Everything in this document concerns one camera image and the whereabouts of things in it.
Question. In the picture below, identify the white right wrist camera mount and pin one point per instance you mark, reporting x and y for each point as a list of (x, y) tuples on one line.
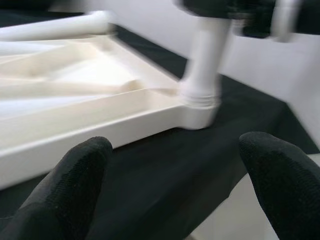
[(286, 20)]

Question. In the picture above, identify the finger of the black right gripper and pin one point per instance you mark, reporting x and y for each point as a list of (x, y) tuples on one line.
[(205, 7)]

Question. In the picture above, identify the black table cloth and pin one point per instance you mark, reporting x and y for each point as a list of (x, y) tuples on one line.
[(162, 175)]

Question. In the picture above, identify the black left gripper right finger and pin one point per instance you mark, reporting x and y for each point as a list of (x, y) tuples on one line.
[(287, 190)]

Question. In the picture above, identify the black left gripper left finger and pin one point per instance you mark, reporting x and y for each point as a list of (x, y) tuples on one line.
[(55, 200)]

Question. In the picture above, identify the white plastic children table top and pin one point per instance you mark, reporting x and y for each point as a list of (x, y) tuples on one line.
[(75, 125)]

